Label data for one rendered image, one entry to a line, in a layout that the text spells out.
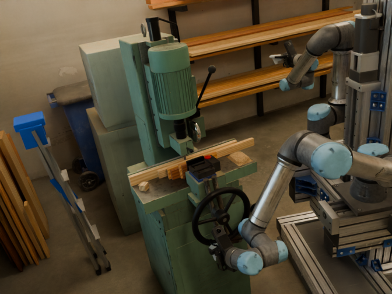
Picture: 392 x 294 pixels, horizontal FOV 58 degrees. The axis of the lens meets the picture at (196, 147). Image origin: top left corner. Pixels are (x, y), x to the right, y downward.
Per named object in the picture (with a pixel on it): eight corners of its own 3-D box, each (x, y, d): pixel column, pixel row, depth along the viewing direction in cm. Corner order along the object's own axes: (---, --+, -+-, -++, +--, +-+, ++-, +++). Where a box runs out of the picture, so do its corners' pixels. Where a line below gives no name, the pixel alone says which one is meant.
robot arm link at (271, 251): (273, 229, 133) (247, 236, 129) (291, 247, 124) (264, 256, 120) (271, 246, 136) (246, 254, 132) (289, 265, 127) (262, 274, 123)
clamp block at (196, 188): (199, 202, 158) (196, 184, 154) (186, 188, 169) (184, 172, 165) (228, 190, 163) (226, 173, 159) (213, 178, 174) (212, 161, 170)
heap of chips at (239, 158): (238, 166, 175) (238, 161, 174) (226, 157, 185) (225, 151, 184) (253, 161, 178) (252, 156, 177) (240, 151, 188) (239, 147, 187)
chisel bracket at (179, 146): (181, 159, 171) (179, 143, 167) (170, 149, 183) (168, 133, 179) (195, 154, 173) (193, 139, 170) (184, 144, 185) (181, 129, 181)
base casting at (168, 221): (163, 232, 167) (160, 216, 163) (128, 180, 215) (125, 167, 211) (244, 199, 183) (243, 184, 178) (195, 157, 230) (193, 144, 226)
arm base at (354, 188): (374, 181, 164) (376, 162, 160) (395, 199, 150) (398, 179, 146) (342, 186, 163) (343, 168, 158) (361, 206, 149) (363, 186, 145)
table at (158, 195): (152, 226, 151) (149, 215, 148) (131, 193, 176) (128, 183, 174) (269, 179, 172) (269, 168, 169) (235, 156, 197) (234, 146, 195)
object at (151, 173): (131, 186, 171) (129, 177, 169) (130, 184, 172) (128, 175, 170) (237, 149, 192) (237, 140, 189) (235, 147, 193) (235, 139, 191)
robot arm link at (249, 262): (268, 272, 119) (245, 280, 116) (252, 266, 129) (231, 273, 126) (263, 249, 120) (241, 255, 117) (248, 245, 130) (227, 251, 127)
